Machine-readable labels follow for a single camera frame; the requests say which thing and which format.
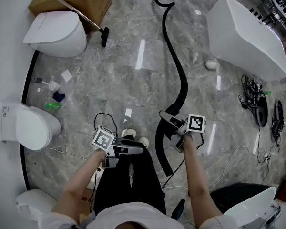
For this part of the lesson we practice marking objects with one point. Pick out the white paper sheet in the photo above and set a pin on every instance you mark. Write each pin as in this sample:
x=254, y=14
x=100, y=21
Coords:
x=67, y=75

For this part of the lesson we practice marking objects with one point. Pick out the large brown cardboard box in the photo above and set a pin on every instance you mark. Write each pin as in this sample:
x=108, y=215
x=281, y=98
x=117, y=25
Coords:
x=90, y=1

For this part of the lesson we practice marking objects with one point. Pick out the white oval rounded object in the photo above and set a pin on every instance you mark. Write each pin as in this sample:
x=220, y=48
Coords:
x=211, y=64

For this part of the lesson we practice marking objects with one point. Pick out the white toilet lid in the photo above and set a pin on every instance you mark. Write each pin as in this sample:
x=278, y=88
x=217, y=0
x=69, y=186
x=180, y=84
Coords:
x=252, y=209

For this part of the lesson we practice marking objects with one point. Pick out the black curved floor trim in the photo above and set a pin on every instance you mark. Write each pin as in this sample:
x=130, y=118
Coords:
x=23, y=170

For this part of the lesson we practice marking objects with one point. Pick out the white toilet with tank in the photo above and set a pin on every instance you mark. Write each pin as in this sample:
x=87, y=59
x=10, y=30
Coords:
x=31, y=128

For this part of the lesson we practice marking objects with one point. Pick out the white oval closed toilet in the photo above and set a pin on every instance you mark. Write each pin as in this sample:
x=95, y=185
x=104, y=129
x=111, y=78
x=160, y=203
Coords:
x=57, y=34

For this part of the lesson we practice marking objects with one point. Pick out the person's left forearm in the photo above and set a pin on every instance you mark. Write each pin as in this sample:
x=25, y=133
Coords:
x=78, y=185

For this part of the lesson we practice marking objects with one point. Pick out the small green bottle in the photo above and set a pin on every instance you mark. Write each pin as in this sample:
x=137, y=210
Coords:
x=267, y=92

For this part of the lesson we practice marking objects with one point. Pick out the metal vacuum wand floor brush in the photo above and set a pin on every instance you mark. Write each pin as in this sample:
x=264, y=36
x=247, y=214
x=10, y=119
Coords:
x=85, y=19

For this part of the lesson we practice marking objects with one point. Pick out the white power strip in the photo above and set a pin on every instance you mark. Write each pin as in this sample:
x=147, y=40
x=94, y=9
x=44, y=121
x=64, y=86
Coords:
x=266, y=157

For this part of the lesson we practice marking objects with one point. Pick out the person's right white shoe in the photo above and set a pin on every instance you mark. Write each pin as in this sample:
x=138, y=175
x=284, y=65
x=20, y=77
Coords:
x=143, y=142

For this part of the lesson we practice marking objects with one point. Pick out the small brown cardboard box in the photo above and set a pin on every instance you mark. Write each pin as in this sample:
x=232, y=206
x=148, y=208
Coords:
x=87, y=199

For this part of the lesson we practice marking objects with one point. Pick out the white toilet brush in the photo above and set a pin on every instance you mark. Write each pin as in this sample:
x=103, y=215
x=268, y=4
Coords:
x=53, y=85

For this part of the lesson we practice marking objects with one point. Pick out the dark blue cloth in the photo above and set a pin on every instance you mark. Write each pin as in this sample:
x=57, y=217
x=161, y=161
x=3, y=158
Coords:
x=59, y=96

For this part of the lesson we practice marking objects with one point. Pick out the person's right forearm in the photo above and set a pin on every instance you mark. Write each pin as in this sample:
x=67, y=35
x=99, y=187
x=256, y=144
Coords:
x=200, y=180

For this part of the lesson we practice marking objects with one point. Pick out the black toilet seat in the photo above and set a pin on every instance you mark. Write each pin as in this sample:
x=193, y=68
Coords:
x=263, y=116

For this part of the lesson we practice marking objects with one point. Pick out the green plastic bottle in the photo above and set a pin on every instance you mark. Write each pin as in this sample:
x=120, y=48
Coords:
x=53, y=105

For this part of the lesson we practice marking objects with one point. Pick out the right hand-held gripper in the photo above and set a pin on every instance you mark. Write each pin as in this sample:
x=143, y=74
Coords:
x=196, y=124

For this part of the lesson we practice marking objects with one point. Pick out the person's black trousers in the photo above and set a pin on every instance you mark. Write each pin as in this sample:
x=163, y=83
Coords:
x=133, y=182

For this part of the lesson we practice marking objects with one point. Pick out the person's white shirt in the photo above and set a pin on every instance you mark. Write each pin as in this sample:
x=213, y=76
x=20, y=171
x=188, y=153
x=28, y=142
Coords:
x=138, y=216

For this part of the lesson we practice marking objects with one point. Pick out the white freestanding bathtub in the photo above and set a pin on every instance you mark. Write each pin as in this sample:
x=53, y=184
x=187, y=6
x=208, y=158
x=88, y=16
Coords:
x=245, y=39

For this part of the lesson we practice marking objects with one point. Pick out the black battery pack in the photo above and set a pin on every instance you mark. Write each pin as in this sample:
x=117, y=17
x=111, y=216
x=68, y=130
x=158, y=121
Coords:
x=178, y=209

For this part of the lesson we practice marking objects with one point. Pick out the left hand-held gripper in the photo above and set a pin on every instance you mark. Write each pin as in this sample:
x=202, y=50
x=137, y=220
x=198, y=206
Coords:
x=102, y=138

